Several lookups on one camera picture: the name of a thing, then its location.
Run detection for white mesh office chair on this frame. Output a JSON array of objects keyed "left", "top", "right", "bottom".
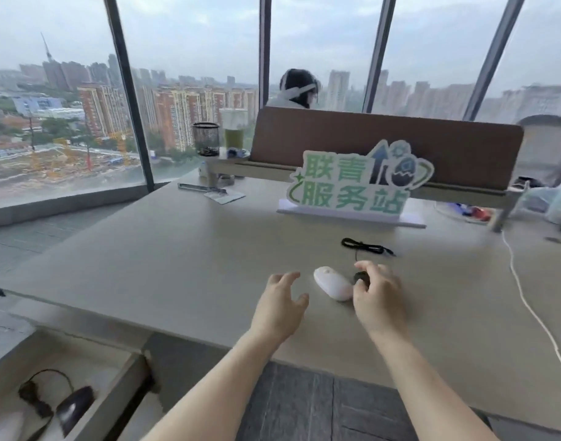
[{"left": 510, "top": 115, "right": 561, "bottom": 189}]

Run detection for person's left hand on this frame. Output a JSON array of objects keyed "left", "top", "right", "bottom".
[{"left": 250, "top": 271, "right": 310, "bottom": 345}]

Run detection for red and blue items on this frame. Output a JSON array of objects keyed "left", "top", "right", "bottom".
[{"left": 445, "top": 202, "right": 493, "bottom": 224}]

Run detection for person's right forearm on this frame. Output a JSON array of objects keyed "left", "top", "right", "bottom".
[{"left": 367, "top": 326, "right": 498, "bottom": 441}]

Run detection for black cable with plug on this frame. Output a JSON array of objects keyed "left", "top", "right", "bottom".
[{"left": 17, "top": 369, "right": 75, "bottom": 441}]

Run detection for thin black cable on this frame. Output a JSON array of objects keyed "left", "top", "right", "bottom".
[{"left": 341, "top": 238, "right": 396, "bottom": 258}]

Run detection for green and white sign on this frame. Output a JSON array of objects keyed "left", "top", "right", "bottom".
[{"left": 276, "top": 139, "right": 435, "bottom": 229}]

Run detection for black mesh pen cup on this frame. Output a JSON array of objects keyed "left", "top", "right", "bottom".
[{"left": 191, "top": 122, "right": 221, "bottom": 157}]

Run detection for white headphones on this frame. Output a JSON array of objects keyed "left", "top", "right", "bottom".
[{"left": 280, "top": 70, "right": 318, "bottom": 102}]

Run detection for person's left forearm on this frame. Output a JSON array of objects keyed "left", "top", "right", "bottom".
[{"left": 142, "top": 330, "right": 282, "bottom": 441}]

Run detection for cup with green drink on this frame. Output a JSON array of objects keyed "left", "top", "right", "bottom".
[{"left": 219, "top": 108, "right": 249, "bottom": 152}]

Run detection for silver strip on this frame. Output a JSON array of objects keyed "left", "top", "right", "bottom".
[{"left": 178, "top": 182, "right": 228, "bottom": 194}]

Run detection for clear plastic bag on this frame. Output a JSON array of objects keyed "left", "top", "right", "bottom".
[{"left": 521, "top": 178, "right": 561, "bottom": 227}]

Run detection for white cable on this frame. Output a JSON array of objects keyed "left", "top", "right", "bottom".
[{"left": 500, "top": 229, "right": 561, "bottom": 378}]

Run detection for person's right hand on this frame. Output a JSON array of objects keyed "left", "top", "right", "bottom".
[{"left": 352, "top": 261, "right": 408, "bottom": 338}]

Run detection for brown desk divider panel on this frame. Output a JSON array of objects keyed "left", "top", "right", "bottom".
[{"left": 250, "top": 106, "right": 525, "bottom": 203}]

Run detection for dark window frame post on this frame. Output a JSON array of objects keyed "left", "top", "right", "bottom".
[
  {"left": 462, "top": 0, "right": 528, "bottom": 123},
  {"left": 102, "top": 0, "right": 155, "bottom": 192},
  {"left": 362, "top": 0, "right": 398, "bottom": 115},
  {"left": 258, "top": 0, "right": 272, "bottom": 109}
]

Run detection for large black computer mouse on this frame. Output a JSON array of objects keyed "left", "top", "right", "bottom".
[{"left": 55, "top": 386, "right": 96, "bottom": 438}]

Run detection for open desk drawer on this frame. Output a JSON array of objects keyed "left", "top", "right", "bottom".
[{"left": 0, "top": 330, "right": 153, "bottom": 441}]

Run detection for white computer mouse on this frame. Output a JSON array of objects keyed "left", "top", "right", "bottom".
[{"left": 313, "top": 266, "right": 355, "bottom": 302}]

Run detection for white card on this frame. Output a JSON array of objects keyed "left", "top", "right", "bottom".
[{"left": 203, "top": 188, "right": 246, "bottom": 206}]

